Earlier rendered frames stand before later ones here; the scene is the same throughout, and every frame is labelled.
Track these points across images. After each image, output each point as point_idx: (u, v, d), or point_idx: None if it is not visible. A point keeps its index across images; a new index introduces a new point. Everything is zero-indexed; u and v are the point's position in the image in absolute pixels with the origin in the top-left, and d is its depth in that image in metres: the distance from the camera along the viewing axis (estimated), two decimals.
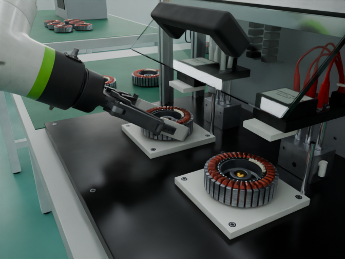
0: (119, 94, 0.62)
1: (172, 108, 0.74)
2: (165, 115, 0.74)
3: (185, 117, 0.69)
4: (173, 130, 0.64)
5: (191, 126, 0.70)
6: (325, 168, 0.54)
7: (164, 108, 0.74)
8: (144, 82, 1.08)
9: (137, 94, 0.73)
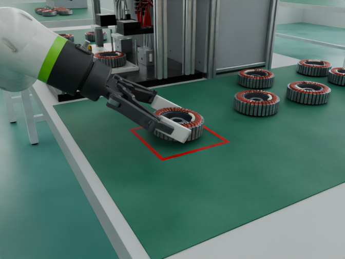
0: (125, 88, 0.65)
1: (188, 111, 0.74)
2: (179, 116, 0.74)
3: (192, 122, 0.68)
4: (170, 130, 0.64)
5: (197, 132, 0.68)
6: (151, 56, 1.17)
7: (180, 110, 0.74)
8: (91, 38, 1.71)
9: (156, 91, 0.75)
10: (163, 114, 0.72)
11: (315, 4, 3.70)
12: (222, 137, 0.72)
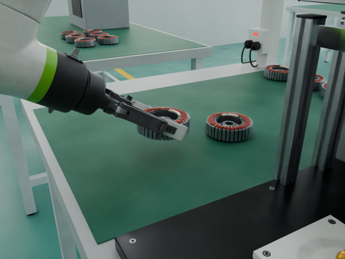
0: (119, 95, 0.61)
1: None
2: None
3: None
4: (174, 130, 0.64)
5: None
6: None
7: None
8: (227, 136, 0.77)
9: (131, 96, 0.72)
10: None
11: None
12: None
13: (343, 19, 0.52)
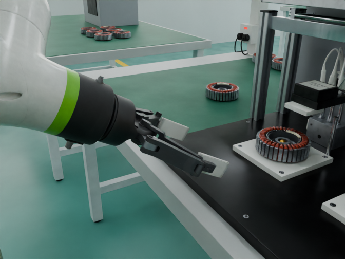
0: None
1: None
2: None
3: None
4: None
5: None
6: None
7: None
8: (220, 97, 1.10)
9: (191, 173, 0.52)
10: None
11: None
12: None
13: (290, 13, 0.85)
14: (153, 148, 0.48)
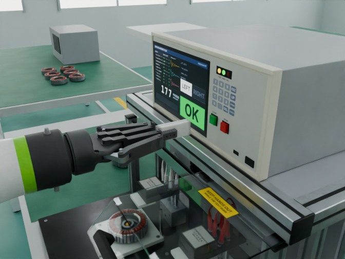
0: None
1: None
2: None
3: None
4: None
5: None
6: None
7: None
8: None
9: None
10: None
11: None
12: None
13: None
14: (127, 158, 0.55)
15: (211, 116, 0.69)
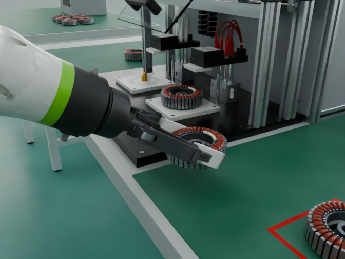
0: None
1: None
2: (343, 218, 0.50)
3: None
4: None
5: None
6: (232, 92, 0.92)
7: (343, 207, 0.50)
8: (133, 57, 1.47)
9: (187, 163, 0.53)
10: (324, 219, 0.48)
11: None
12: None
13: None
14: (151, 138, 0.48)
15: None
